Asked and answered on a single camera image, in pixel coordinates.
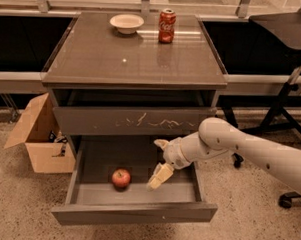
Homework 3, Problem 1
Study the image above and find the red cola can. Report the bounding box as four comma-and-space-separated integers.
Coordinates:
158, 9, 176, 44

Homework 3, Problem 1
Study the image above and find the grey drawer cabinet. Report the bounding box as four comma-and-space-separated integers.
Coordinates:
42, 12, 227, 150

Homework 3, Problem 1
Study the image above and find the black office chair base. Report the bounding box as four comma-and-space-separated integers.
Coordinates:
278, 191, 301, 209

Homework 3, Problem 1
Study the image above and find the open cardboard box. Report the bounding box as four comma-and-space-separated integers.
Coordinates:
4, 93, 76, 174

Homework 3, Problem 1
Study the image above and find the metal window railing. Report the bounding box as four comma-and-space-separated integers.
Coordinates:
0, 0, 301, 19

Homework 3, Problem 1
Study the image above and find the white bowl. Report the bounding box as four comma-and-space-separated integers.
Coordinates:
110, 14, 144, 34

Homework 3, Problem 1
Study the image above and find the red apple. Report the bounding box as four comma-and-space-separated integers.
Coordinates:
112, 169, 131, 188

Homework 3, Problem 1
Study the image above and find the open grey middle drawer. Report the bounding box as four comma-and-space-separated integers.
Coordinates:
52, 135, 218, 225

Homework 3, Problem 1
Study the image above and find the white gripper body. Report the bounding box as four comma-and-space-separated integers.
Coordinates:
163, 137, 191, 169

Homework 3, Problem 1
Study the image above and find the black side table with stand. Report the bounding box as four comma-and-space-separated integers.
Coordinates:
218, 7, 301, 172

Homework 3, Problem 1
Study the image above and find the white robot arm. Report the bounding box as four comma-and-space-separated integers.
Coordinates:
147, 118, 301, 196

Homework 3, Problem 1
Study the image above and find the scratched grey top drawer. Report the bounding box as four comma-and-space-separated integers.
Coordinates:
53, 106, 216, 136

